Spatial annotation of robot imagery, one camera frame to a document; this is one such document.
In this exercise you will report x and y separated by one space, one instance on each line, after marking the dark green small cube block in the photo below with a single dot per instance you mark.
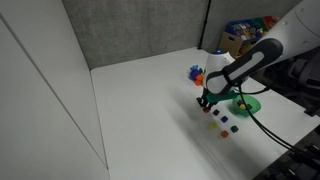
234 129

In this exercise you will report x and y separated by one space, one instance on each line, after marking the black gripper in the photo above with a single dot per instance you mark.
204 99

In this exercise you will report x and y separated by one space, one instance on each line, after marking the blue small cube block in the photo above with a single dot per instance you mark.
224 119

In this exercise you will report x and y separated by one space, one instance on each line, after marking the green translucent plastic bowl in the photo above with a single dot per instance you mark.
255 106

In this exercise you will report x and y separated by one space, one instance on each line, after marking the black equipment frame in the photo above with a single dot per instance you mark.
296 163

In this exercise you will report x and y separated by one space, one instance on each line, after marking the orange small cube block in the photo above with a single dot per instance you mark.
224 134

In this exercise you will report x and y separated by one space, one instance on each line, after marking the wooden toy shelf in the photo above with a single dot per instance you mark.
233 41

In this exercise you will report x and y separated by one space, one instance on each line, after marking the red storage bin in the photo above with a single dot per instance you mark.
268 20

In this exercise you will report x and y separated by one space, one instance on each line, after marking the yellow block inside bowl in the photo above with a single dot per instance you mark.
242 107

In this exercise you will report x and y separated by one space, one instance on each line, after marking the black vertical pole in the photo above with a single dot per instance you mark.
204 24

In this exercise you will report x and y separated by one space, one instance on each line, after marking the green storage bin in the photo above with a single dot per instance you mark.
260 22

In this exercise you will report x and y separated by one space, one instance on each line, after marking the yellow small cube block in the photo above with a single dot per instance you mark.
213 125

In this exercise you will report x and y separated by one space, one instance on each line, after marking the purple-blue plastic toy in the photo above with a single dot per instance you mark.
194 72

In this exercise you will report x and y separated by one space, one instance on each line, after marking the blue storage bin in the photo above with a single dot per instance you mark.
241 28

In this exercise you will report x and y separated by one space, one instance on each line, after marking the orange toy piece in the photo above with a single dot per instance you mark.
199 80

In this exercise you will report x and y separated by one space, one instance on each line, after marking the black office chair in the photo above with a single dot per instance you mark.
305 76

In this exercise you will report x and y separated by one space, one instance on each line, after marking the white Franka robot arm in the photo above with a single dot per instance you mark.
253 60

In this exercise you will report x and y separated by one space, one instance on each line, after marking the dark block inside bowl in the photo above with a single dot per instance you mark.
249 107

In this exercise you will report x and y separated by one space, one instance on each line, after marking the dark purple small cube block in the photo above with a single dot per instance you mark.
216 112

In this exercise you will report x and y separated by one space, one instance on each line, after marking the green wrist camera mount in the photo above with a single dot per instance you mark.
221 96

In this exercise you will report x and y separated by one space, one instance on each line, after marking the red-orange small cube block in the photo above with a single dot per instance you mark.
207 109

